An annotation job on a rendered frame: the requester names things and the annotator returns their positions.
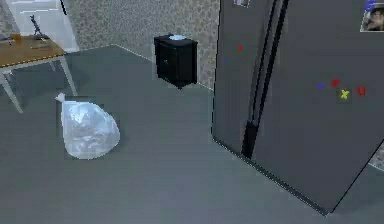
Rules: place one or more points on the dark grey refrigerator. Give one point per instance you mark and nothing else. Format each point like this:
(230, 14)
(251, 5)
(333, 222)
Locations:
(310, 133)

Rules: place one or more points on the black bin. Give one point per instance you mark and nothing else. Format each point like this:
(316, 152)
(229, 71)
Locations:
(176, 61)

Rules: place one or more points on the red fridge magnet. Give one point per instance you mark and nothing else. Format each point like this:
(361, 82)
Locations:
(361, 90)
(335, 82)
(240, 48)

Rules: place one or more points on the clear white garbage bag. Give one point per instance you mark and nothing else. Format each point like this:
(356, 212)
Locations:
(88, 130)

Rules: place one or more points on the small picture fridge magnet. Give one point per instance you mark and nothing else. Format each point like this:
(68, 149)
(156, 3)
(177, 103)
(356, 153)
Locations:
(241, 2)

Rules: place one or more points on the blue fridge magnet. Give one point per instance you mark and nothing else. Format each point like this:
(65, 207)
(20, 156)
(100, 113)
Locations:
(320, 86)

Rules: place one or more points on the yellow fridge magnet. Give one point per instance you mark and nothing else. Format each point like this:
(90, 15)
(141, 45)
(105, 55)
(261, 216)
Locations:
(344, 94)

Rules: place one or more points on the white room door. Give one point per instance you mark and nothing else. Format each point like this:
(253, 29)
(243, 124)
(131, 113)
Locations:
(43, 20)

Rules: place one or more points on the wooden table with white legs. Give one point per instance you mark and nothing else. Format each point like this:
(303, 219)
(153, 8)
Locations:
(26, 53)

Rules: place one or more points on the dark small statue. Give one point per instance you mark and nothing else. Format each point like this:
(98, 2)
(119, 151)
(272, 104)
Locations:
(36, 28)

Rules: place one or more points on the orange cup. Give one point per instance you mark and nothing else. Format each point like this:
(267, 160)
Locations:
(16, 38)

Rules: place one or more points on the photo fridge magnet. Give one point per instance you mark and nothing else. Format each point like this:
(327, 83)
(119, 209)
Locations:
(372, 18)

